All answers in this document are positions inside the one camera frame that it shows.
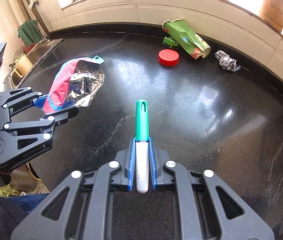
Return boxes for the silver foil ball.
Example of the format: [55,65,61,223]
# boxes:
[215,50,241,72]

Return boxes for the stainless steel sink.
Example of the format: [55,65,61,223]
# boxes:
[5,38,63,89]

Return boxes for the green dish cloth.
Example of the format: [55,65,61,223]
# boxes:
[17,20,43,47]

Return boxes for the pink blue foil snack bag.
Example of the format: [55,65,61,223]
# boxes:
[42,55,105,114]

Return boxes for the green crushed drink carton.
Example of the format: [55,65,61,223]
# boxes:
[162,19,211,60]

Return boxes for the brass pot in sink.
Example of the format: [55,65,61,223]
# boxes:
[12,54,33,78]

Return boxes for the red round plastic lid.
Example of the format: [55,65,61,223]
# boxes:
[158,49,180,67]

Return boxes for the wooden cylinder container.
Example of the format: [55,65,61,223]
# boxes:
[259,0,283,33]

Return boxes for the green capped white marker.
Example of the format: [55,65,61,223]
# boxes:
[135,99,149,194]

